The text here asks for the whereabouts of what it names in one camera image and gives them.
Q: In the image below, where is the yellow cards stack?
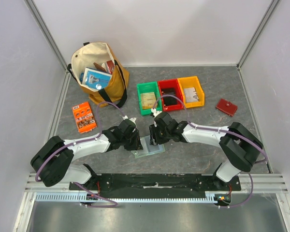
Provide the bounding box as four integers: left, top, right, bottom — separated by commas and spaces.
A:
140, 92, 156, 110

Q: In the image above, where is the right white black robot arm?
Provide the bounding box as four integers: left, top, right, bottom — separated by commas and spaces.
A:
149, 110, 267, 190

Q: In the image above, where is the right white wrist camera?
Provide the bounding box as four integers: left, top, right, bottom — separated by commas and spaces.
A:
150, 108, 162, 128

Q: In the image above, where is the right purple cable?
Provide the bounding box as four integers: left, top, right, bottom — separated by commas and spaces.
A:
152, 94, 268, 210

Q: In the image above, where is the white cards stack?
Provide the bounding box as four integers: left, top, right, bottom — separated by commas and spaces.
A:
183, 87, 199, 103

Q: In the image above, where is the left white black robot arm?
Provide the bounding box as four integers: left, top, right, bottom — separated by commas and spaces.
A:
30, 117, 143, 190

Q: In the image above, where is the red plastic bin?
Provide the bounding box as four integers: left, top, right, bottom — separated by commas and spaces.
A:
158, 79, 183, 112

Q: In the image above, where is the blue white book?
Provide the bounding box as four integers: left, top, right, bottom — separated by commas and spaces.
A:
80, 67, 112, 90

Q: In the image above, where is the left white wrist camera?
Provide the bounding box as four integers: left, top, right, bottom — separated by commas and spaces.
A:
122, 116, 137, 124

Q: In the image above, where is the black cards stack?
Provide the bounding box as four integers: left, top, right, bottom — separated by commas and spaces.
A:
161, 87, 179, 106

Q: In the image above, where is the green plastic bin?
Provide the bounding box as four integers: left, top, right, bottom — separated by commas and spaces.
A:
137, 82, 160, 116

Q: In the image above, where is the yellow plastic bin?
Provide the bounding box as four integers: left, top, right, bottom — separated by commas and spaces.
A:
177, 76, 205, 108

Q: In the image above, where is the orange screw box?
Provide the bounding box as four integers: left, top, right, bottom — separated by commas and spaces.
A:
72, 102, 97, 133

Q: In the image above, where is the green card holder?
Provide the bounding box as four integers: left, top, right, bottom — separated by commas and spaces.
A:
131, 136, 165, 159

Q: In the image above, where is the mustard canvas tote bag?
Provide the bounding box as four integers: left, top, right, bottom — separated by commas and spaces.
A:
67, 42, 130, 108

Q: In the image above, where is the red card holder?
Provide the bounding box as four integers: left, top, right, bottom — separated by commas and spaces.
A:
216, 99, 238, 117

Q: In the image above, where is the red white box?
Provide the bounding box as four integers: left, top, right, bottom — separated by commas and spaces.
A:
101, 60, 115, 74

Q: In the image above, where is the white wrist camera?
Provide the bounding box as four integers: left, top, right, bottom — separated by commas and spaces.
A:
150, 108, 162, 128
122, 116, 137, 124

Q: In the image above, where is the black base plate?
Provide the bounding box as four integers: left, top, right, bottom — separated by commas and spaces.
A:
70, 173, 242, 200

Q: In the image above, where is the grey cable duct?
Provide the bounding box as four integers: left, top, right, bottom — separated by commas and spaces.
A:
35, 192, 220, 203

